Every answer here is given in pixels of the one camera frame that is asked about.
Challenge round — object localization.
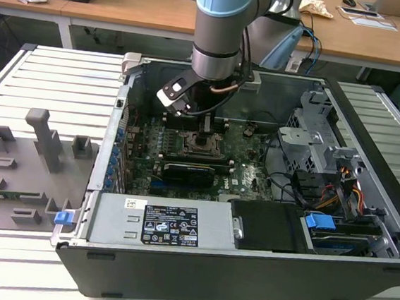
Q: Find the grey case handle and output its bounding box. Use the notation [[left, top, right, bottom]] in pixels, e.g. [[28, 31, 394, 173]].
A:
[[120, 50, 145, 78]]

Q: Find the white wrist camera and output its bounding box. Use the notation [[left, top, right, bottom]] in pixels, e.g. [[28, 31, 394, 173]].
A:
[[154, 68, 202, 118]]

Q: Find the blue case latch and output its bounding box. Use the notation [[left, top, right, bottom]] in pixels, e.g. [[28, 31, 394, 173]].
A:
[[52, 209, 75, 228]]

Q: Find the grey parts rack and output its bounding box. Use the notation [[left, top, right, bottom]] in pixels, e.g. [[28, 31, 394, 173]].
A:
[[0, 104, 104, 241]]

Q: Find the black cable bundle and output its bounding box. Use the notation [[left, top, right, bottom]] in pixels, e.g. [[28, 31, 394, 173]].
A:
[[260, 131, 333, 210]]

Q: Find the orange yellow wire bundle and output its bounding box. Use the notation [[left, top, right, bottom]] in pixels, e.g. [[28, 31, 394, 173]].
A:
[[316, 163, 368, 215]]

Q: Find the white power strip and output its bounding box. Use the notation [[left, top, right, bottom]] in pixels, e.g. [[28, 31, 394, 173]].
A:
[[285, 55, 305, 75]]

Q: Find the crumpled brown paper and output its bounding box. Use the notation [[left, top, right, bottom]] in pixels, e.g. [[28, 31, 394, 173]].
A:
[[298, 0, 337, 20]]

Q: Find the hard disk drive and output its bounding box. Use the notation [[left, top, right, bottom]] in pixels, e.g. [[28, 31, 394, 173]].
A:
[[308, 233, 372, 260]]

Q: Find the green motherboard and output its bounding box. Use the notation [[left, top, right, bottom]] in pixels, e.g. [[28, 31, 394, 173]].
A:
[[119, 109, 286, 208]]

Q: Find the white paper sheet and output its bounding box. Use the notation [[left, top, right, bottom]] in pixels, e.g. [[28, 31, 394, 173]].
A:
[[349, 15, 400, 33]]

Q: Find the blue disk carrier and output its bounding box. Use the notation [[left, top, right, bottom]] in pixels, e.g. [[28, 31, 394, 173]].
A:
[[302, 210, 338, 239]]

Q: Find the silver power supply unit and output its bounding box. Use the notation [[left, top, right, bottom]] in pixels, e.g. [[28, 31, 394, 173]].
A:
[[86, 189, 238, 258]]

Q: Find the black graphics card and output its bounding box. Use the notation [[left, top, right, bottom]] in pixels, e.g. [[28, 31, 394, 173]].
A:
[[160, 159, 218, 192]]

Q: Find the black PC case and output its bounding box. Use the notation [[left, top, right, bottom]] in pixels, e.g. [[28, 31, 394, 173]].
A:
[[45, 45, 400, 300]]

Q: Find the coin cell battery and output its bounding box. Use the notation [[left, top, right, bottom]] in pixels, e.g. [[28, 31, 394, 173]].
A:
[[243, 123, 259, 138]]

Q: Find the wooden desk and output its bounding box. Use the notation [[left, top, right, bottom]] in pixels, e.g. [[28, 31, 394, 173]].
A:
[[0, 0, 400, 84]]

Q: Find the green RAM stick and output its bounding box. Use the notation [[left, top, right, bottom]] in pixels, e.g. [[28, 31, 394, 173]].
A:
[[0, 189, 43, 203]]

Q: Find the CPU socket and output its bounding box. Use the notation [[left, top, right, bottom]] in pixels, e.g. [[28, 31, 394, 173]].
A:
[[180, 129, 230, 160]]

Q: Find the metal socket cover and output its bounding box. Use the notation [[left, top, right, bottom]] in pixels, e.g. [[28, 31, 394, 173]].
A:
[[182, 130, 229, 158]]

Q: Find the black plastic shroud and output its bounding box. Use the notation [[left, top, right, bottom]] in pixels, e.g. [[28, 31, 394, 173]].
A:
[[225, 197, 320, 258]]

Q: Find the smartphone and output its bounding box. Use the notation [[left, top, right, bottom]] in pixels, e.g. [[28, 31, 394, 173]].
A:
[[337, 5, 384, 20]]

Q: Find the silver drive cage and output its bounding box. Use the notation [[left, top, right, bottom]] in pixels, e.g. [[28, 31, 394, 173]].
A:
[[274, 86, 373, 181]]

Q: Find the blue cable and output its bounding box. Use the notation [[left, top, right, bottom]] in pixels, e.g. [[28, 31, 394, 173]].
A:
[[304, 25, 325, 63]]

